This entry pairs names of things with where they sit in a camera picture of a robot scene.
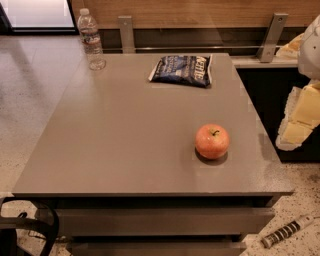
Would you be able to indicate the red apple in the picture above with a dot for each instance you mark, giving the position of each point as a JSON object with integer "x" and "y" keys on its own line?
{"x": 212, "y": 141}

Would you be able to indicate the grey drawer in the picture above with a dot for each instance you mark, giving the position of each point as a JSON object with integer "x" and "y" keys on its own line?
{"x": 162, "y": 222}
{"x": 157, "y": 249}

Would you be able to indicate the blue Kettle chips bag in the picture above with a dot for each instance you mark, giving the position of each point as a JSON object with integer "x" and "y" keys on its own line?
{"x": 183, "y": 70}

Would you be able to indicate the black chair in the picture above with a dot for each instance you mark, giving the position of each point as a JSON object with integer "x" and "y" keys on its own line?
{"x": 9, "y": 225}

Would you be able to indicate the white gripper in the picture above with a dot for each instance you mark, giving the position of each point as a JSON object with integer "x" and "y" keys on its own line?
{"x": 310, "y": 55}

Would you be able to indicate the grey lower drawer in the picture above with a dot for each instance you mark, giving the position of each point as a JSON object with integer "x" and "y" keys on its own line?
{"x": 157, "y": 249}

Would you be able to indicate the right metal bracket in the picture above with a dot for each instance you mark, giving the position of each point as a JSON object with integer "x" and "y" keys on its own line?
{"x": 266, "y": 51}

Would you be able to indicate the left metal bracket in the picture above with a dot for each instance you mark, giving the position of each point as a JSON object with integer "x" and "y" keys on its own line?
{"x": 126, "y": 34}

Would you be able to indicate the clear plastic water bottle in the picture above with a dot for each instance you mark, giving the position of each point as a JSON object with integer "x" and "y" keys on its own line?
{"x": 91, "y": 41}

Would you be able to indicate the metal bracket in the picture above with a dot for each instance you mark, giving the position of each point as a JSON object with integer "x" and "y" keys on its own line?
{"x": 266, "y": 51}
{"x": 126, "y": 34}

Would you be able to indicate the grey upper drawer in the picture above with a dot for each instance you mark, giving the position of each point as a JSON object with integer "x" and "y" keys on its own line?
{"x": 162, "y": 222}

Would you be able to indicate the metal rail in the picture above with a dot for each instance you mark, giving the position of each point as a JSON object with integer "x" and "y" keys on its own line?
{"x": 187, "y": 49}

